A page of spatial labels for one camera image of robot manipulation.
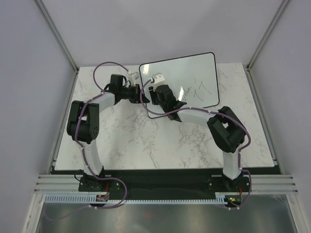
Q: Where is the black-framed small whiteboard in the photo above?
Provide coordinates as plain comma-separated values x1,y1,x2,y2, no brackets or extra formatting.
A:
139,52,220,108

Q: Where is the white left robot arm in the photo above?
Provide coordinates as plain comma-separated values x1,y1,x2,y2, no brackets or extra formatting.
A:
67,74,150,191

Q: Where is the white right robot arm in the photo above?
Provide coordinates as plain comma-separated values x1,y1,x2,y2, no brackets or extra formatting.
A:
149,84,248,191

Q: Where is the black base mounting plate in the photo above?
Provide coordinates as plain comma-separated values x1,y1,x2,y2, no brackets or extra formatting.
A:
78,168,251,199

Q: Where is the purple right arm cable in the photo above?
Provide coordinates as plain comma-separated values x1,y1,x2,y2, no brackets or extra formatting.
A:
140,77,251,170

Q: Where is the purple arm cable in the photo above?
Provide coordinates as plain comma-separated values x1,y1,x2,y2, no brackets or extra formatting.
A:
43,62,130,221
140,77,251,170

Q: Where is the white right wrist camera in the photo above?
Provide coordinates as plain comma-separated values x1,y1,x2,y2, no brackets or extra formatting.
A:
151,73,165,88

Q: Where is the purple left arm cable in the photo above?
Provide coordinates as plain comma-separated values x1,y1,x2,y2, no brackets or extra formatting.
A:
43,62,130,221

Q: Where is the aluminium right corner post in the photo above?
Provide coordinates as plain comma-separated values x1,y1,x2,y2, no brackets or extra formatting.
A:
245,0,296,71

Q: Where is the aluminium corner post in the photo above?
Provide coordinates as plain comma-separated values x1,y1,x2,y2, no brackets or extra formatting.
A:
34,0,79,74
245,0,296,71

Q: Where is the aluminium left corner post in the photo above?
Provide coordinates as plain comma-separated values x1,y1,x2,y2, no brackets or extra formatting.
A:
34,0,79,74

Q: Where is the white slotted cable duct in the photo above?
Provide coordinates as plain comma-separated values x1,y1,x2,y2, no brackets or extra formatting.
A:
44,193,232,205

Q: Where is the aluminium frame rail front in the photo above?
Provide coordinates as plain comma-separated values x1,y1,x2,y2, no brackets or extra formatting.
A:
34,175,298,195

